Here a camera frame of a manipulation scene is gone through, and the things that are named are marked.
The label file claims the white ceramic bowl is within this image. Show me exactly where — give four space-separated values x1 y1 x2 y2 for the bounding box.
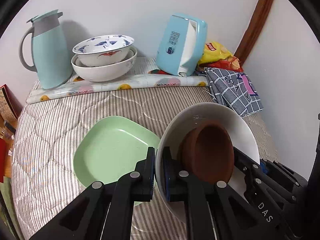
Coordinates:
155 102 260 222

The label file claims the brown small bowl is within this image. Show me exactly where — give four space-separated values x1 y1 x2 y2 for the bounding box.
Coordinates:
177 120 234 184

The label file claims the green square plate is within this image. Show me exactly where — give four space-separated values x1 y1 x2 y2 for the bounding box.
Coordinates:
73 115 161 208

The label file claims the grey checked cloth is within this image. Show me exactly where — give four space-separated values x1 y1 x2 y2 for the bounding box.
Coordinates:
202 67 264 117

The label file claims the red snack bag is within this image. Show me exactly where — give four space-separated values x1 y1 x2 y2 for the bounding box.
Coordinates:
200 56 244 72

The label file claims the yellow chips bag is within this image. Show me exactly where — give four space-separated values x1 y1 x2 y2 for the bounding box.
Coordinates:
198 41 233 64

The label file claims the patterned brown box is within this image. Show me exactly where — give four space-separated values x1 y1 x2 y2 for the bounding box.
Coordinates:
0 85 22 121

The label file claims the light blue electric kettle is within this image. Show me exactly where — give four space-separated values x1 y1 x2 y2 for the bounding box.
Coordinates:
156 14 208 77

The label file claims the large white bowl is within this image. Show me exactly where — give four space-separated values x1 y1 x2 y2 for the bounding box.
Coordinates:
71 46 137 82

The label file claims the fruit print rolled mat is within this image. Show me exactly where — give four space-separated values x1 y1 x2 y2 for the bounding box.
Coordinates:
27 74 208 104

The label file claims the light blue thermos jug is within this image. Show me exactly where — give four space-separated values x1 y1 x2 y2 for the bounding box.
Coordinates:
18 9 73 89

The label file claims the blue patterned white bowl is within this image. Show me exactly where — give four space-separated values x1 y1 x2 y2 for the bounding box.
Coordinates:
72 34 135 67

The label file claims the brown wooden door frame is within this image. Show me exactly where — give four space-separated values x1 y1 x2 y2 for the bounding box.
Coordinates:
234 0 273 66

